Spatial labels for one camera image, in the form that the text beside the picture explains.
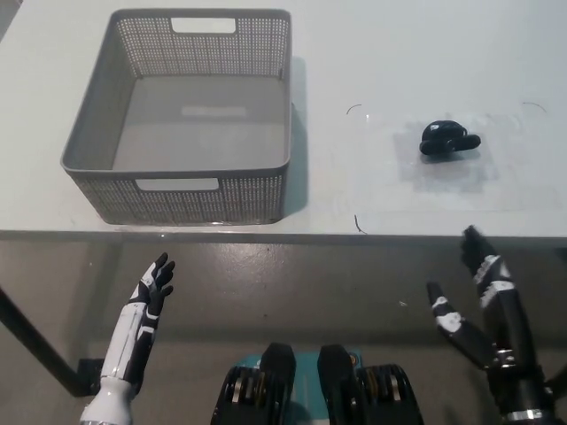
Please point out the grey perforated plastic basket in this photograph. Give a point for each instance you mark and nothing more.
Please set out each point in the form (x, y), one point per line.
(177, 195)

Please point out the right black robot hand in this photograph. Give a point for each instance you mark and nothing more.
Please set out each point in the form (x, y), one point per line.
(509, 319)

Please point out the black webcam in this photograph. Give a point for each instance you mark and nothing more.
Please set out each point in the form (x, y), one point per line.
(438, 138)

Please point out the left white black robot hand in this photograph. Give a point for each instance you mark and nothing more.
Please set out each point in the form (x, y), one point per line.
(133, 336)

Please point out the black metal table leg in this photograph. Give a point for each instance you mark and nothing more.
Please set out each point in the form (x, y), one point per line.
(40, 345)

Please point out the black teal robot body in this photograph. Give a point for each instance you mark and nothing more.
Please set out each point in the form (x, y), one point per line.
(274, 376)

